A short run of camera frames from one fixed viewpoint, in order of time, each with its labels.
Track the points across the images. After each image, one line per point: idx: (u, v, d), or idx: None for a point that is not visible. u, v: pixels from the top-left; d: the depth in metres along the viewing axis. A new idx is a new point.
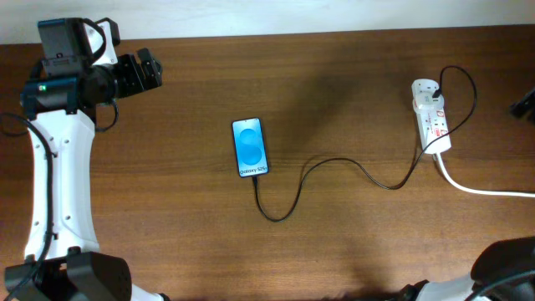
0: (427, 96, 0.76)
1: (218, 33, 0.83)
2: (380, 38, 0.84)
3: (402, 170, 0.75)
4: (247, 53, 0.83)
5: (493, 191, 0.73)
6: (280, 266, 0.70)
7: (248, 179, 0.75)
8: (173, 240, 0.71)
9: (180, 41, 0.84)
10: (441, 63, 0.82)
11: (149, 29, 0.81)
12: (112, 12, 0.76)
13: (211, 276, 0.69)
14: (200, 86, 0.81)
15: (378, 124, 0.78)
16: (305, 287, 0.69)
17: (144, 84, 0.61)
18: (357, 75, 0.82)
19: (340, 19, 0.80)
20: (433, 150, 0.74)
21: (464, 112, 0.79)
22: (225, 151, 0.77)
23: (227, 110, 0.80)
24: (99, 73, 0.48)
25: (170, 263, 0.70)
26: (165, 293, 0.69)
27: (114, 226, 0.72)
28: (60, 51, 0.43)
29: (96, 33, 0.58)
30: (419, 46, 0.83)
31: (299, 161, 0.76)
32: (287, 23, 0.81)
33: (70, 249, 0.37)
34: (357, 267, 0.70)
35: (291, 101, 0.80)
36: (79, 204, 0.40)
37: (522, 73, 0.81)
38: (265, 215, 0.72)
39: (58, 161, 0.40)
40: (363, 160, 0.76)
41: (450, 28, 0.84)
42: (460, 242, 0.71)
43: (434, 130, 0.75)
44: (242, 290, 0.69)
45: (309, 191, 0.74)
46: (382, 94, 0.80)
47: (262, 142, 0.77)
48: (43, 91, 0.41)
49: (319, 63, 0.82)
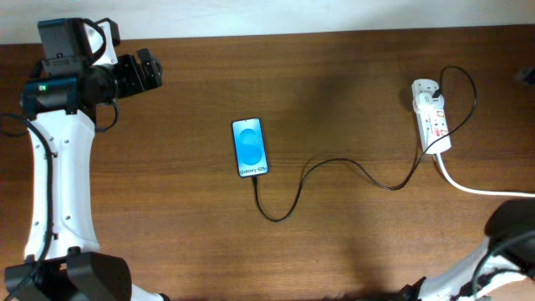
0: (427, 96, 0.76)
1: (218, 33, 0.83)
2: (380, 38, 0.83)
3: (402, 171, 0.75)
4: (247, 53, 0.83)
5: (493, 191, 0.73)
6: (280, 266, 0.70)
7: (247, 179, 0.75)
8: (173, 240, 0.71)
9: (179, 41, 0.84)
10: (441, 63, 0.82)
11: (148, 29, 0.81)
12: (112, 12, 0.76)
13: (211, 276, 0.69)
14: (200, 86, 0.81)
15: (378, 124, 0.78)
16: (305, 287, 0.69)
17: (145, 84, 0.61)
18: (356, 76, 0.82)
19: (340, 20, 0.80)
20: (433, 150, 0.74)
21: (463, 112, 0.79)
22: (225, 151, 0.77)
23: (227, 110, 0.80)
24: (99, 73, 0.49)
25: (170, 263, 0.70)
26: (165, 293, 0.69)
27: (114, 226, 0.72)
28: (60, 51, 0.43)
29: (96, 33, 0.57)
30: (419, 46, 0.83)
31: (299, 161, 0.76)
32: (287, 23, 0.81)
33: (70, 249, 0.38)
34: (357, 267, 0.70)
35: (290, 102, 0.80)
36: (79, 204, 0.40)
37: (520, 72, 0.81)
38: (264, 215, 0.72)
39: (58, 161, 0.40)
40: (363, 160, 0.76)
41: (450, 28, 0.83)
42: (459, 241, 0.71)
43: (435, 130, 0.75)
44: (242, 290, 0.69)
45: (308, 191, 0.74)
46: (382, 95, 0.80)
47: (262, 142, 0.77)
48: (43, 91, 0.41)
49: (318, 63, 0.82)
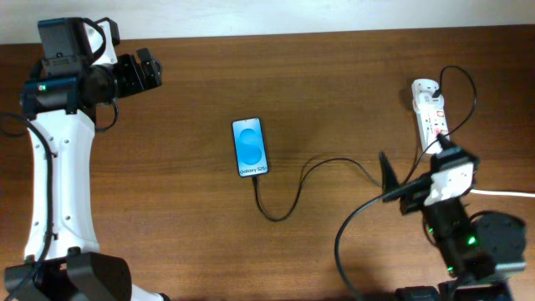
0: (427, 96, 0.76)
1: (218, 33, 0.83)
2: (380, 38, 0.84)
3: (402, 171, 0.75)
4: (247, 52, 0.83)
5: (494, 191, 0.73)
6: (280, 266, 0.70)
7: (247, 179, 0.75)
8: (173, 240, 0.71)
9: (179, 41, 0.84)
10: (441, 64, 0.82)
11: (148, 29, 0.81)
12: (112, 12, 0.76)
13: (211, 275, 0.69)
14: (200, 85, 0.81)
15: (378, 124, 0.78)
16: (306, 287, 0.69)
17: (143, 83, 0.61)
18: (356, 75, 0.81)
19: (340, 20, 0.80)
20: (433, 149, 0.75)
21: (463, 112, 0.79)
22: (225, 151, 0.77)
23: (227, 110, 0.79)
24: (99, 73, 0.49)
25: (170, 263, 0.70)
26: (165, 293, 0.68)
27: (113, 226, 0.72)
28: (60, 51, 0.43)
29: (96, 32, 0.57)
30: (419, 46, 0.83)
31: (299, 161, 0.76)
32: (286, 23, 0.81)
33: (70, 249, 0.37)
34: (357, 267, 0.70)
35: (290, 102, 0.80)
36: (79, 204, 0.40)
37: (519, 73, 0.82)
38: (264, 215, 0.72)
39: (58, 161, 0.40)
40: (363, 160, 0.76)
41: (450, 28, 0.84)
42: None
43: (434, 130, 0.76)
44: (242, 289, 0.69)
45: (308, 191, 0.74)
46: (383, 95, 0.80)
47: (262, 142, 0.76)
48: (43, 90, 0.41)
49: (318, 63, 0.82)
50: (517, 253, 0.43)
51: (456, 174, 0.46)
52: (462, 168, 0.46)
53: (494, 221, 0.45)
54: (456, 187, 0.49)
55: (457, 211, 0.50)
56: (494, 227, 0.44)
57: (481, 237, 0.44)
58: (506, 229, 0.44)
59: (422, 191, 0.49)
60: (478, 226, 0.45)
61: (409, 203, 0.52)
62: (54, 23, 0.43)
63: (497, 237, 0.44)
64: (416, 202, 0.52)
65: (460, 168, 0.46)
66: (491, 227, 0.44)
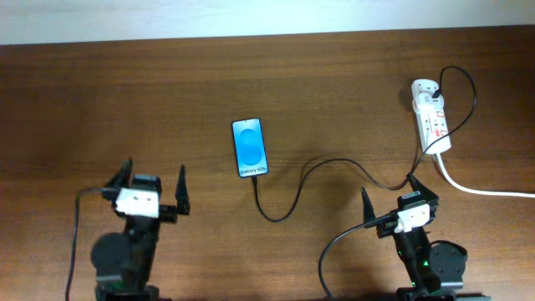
0: (427, 96, 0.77)
1: (218, 34, 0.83)
2: (380, 38, 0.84)
3: (401, 171, 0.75)
4: (247, 52, 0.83)
5: (493, 191, 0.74)
6: (280, 266, 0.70)
7: (247, 179, 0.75)
8: (173, 240, 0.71)
9: (179, 41, 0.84)
10: (440, 64, 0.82)
11: (148, 29, 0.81)
12: (112, 13, 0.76)
13: (211, 276, 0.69)
14: (200, 86, 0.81)
15: (377, 124, 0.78)
16: (306, 287, 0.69)
17: (155, 232, 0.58)
18: (356, 75, 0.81)
19: (339, 20, 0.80)
20: (434, 150, 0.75)
21: (463, 113, 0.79)
22: (226, 151, 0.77)
23: (227, 110, 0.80)
24: None
25: (170, 263, 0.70)
26: (165, 293, 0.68)
27: (114, 226, 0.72)
28: None
29: (155, 199, 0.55)
30: (419, 46, 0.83)
31: (299, 161, 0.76)
32: (286, 23, 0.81)
33: None
34: (357, 268, 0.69)
35: (290, 102, 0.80)
36: None
37: (519, 73, 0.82)
38: (264, 215, 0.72)
39: None
40: (363, 160, 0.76)
41: (450, 28, 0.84)
42: (459, 241, 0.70)
43: (435, 130, 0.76)
44: (242, 290, 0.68)
45: (308, 191, 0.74)
46: (382, 95, 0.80)
47: (262, 142, 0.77)
48: None
49: (318, 63, 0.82)
50: (457, 274, 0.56)
51: (419, 212, 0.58)
52: (422, 206, 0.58)
53: (444, 252, 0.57)
54: (418, 223, 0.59)
55: (420, 237, 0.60)
56: (441, 256, 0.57)
57: (432, 261, 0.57)
58: (451, 257, 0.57)
59: (392, 221, 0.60)
60: (431, 253, 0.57)
61: (382, 232, 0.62)
62: (123, 250, 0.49)
63: (443, 264, 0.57)
64: (388, 231, 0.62)
65: (419, 208, 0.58)
66: (441, 256, 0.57)
